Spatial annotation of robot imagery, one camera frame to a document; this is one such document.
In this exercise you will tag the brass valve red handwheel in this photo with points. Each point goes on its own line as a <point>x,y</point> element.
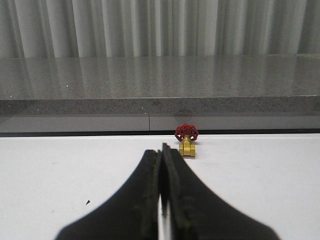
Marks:
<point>186,134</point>

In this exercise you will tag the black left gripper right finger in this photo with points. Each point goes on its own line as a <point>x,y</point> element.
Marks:
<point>196,212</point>

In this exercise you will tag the grey stone ledge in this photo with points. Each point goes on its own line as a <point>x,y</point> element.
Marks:
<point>232,84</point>

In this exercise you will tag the white pleated curtain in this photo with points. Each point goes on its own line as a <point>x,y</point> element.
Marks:
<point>134,28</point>

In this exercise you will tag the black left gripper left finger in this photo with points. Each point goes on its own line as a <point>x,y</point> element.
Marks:
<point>130,214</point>

